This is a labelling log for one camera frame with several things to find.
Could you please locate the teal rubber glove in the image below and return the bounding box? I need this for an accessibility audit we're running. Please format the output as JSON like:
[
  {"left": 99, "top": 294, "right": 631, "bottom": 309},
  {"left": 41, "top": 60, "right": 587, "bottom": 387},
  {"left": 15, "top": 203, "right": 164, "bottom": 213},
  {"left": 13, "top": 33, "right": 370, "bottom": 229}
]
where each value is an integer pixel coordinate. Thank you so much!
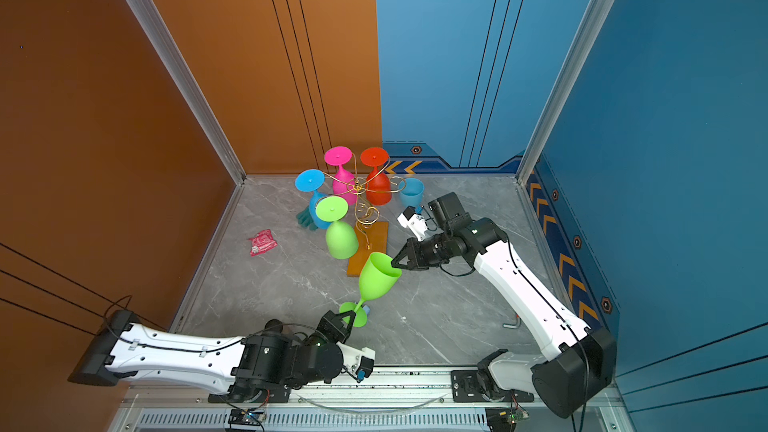
[{"left": 296, "top": 207, "right": 318, "bottom": 231}]

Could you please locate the orange wooden rack base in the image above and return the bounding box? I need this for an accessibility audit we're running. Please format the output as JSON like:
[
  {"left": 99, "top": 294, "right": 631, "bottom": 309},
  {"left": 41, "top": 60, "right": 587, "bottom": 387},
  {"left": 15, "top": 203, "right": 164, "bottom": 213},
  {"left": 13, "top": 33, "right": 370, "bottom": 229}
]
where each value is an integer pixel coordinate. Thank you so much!
[{"left": 347, "top": 221, "right": 389, "bottom": 277}]

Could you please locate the pink snack packet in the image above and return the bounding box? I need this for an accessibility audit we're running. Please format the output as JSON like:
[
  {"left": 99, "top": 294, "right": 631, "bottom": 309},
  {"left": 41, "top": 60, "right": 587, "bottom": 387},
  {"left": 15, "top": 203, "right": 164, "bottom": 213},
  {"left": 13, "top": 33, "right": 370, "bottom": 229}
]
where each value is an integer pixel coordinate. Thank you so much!
[{"left": 249, "top": 229, "right": 278, "bottom": 257}]

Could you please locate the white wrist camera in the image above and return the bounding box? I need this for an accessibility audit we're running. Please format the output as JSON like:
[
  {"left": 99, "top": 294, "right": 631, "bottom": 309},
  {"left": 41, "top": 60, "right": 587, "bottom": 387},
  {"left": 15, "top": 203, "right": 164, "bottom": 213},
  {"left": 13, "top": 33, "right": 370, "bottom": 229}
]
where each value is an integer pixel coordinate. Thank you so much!
[
  {"left": 397, "top": 206, "right": 429, "bottom": 242},
  {"left": 337, "top": 343, "right": 376, "bottom": 383}
]

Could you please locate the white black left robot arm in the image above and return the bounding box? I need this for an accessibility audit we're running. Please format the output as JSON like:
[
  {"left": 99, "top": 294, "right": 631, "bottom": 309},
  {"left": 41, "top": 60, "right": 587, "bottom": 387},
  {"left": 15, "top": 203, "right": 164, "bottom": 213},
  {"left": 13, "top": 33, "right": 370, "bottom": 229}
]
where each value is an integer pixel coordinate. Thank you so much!
[{"left": 68, "top": 309, "right": 375, "bottom": 404}]

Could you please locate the green circuit board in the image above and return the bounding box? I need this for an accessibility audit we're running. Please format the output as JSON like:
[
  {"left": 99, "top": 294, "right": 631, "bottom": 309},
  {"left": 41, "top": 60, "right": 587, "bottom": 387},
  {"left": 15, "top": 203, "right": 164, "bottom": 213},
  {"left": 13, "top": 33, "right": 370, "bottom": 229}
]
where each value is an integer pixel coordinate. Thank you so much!
[
  {"left": 227, "top": 408, "right": 265, "bottom": 431},
  {"left": 485, "top": 408, "right": 529, "bottom": 432}
]

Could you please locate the brown jar black lid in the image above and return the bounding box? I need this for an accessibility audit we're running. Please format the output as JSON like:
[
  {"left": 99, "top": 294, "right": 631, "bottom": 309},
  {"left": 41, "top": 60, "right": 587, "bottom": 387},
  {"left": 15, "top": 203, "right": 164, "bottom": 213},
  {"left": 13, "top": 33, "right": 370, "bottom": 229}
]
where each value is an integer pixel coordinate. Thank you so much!
[{"left": 264, "top": 319, "right": 284, "bottom": 334}]

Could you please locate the aluminium corner post right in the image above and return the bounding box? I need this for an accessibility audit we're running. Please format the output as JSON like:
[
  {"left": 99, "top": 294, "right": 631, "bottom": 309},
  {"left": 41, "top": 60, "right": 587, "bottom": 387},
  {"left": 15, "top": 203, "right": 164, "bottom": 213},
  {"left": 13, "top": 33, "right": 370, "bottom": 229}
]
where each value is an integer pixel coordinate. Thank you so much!
[{"left": 516, "top": 0, "right": 615, "bottom": 186}]

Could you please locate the green wine glass front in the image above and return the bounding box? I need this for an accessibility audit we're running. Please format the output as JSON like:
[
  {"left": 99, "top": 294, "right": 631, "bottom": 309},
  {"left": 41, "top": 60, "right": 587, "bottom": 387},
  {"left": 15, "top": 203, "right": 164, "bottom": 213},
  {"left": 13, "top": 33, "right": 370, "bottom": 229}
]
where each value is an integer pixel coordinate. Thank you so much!
[{"left": 315, "top": 196, "right": 359, "bottom": 260}]

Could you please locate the magenta wine glass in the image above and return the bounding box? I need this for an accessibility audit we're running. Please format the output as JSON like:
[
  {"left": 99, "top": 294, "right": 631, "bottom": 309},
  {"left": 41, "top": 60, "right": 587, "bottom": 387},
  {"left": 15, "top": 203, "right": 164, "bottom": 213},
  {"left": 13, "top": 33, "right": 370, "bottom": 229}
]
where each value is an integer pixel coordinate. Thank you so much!
[{"left": 324, "top": 146, "right": 357, "bottom": 206}]

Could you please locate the red handled hex key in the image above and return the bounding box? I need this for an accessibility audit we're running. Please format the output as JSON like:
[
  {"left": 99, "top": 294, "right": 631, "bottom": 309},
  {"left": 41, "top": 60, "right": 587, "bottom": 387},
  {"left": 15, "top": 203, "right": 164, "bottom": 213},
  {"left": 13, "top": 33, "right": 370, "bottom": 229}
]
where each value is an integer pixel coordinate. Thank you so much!
[{"left": 502, "top": 314, "right": 522, "bottom": 330}]

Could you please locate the green wine glass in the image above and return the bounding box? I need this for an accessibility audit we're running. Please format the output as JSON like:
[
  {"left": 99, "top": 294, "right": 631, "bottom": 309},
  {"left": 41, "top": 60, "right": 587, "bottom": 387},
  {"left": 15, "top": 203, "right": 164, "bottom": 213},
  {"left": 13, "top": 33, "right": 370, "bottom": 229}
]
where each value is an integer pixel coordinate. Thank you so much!
[
  {"left": 339, "top": 252, "right": 402, "bottom": 328},
  {"left": 315, "top": 196, "right": 359, "bottom": 260}
]

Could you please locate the green circuit board left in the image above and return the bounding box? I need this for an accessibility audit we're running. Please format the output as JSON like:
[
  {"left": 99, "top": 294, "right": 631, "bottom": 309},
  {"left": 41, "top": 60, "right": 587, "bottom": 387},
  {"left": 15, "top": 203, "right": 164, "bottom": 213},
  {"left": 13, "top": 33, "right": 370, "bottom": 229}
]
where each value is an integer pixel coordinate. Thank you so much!
[{"left": 227, "top": 408, "right": 265, "bottom": 431}]

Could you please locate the aluminium corner post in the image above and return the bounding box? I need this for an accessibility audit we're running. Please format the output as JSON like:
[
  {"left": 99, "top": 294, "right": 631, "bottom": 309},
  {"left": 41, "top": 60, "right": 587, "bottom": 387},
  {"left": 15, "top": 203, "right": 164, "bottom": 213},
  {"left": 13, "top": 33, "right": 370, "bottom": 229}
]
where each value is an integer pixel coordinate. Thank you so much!
[
  {"left": 125, "top": 0, "right": 247, "bottom": 187},
  {"left": 516, "top": 0, "right": 615, "bottom": 186}
]

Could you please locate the gold wire glass rack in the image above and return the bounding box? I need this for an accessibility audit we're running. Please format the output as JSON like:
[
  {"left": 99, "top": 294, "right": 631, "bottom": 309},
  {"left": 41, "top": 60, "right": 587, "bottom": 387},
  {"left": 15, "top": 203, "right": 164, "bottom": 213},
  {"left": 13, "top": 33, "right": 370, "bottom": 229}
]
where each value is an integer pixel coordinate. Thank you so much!
[{"left": 345, "top": 152, "right": 404, "bottom": 226}]

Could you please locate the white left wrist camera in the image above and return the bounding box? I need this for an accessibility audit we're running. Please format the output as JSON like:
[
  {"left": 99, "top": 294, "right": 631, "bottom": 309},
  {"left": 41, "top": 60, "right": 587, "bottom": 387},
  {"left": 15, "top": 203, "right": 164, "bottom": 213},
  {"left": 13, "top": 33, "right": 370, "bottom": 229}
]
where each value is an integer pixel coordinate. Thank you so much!
[{"left": 337, "top": 343, "right": 376, "bottom": 383}]

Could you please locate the red wine glass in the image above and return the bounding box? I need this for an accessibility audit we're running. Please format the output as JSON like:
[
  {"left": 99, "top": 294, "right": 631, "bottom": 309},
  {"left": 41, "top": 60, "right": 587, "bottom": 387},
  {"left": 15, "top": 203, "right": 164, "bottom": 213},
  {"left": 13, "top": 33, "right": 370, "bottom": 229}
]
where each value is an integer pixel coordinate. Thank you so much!
[{"left": 361, "top": 147, "right": 392, "bottom": 206}]

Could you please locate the green circuit board right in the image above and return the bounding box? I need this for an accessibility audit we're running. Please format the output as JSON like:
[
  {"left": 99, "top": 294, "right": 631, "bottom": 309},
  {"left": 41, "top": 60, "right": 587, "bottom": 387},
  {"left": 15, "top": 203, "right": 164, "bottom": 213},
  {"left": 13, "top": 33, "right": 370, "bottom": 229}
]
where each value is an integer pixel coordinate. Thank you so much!
[{"left": 485, "top": 408, "right": 529, "bottom": 432}]

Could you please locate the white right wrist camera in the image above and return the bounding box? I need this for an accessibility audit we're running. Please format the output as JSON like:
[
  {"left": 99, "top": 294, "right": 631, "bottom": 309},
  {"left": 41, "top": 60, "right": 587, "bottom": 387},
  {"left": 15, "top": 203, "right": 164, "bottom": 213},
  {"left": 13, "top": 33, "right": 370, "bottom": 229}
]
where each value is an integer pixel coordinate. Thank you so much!
[{"left": 397, "top": 206, "right": 429, "bottom": 242}]

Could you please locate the blue wine glass left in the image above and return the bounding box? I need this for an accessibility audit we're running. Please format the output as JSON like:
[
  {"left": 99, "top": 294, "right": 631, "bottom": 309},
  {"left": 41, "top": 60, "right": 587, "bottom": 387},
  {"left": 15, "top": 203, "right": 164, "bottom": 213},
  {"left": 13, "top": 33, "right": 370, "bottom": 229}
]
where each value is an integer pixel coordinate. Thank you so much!
[{"left": 294, "top": 169, "right": 330, "bottom": 230}]

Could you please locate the aluminium corner post left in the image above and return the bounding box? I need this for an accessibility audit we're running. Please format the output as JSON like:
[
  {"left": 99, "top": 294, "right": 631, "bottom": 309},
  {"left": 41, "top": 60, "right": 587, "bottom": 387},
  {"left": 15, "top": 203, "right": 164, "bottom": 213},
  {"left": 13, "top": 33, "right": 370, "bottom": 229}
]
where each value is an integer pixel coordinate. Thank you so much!
[{"left": 125, "top": 0, "right": 247, "bottom": 187}]

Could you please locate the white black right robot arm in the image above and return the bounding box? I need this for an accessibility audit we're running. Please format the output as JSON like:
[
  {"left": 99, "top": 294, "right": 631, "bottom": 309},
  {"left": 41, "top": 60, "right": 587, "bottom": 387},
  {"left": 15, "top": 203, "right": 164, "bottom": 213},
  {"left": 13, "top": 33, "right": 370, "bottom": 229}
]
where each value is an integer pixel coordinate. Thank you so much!
[{"left": 392, "top": 193, "right": 617, "bottom": 418}]

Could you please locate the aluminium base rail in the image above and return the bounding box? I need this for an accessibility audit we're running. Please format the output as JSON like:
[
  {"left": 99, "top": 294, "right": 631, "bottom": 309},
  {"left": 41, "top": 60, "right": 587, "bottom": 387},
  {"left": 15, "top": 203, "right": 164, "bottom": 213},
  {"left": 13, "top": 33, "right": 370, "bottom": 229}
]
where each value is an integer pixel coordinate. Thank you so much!
[{"left": 109, "top": 366, "right": 633, "bottom": 431}]

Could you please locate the light blue wine glass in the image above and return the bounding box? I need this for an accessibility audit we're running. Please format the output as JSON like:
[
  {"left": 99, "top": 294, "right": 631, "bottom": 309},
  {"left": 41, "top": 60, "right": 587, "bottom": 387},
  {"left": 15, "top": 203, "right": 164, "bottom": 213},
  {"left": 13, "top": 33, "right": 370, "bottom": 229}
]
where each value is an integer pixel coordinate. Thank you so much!
[{"left": 398, "top": 177, "right": 425, "bottom": 214}]

